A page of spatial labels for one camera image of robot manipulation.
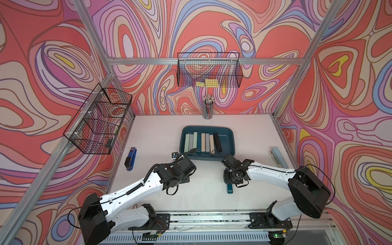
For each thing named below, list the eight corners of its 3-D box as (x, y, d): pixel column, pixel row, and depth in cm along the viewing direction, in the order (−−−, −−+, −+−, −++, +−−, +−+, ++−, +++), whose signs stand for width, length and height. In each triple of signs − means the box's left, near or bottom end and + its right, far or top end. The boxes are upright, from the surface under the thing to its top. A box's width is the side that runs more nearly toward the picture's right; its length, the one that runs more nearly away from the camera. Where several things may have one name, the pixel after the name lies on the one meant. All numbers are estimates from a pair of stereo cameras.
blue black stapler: (125, 170, 93) (122, 167, 89) (132, 150, 102) (129, 146, 99) (132, 170, 93) (130, 167, 89) (138, 150, 102) (136, 146, 99)
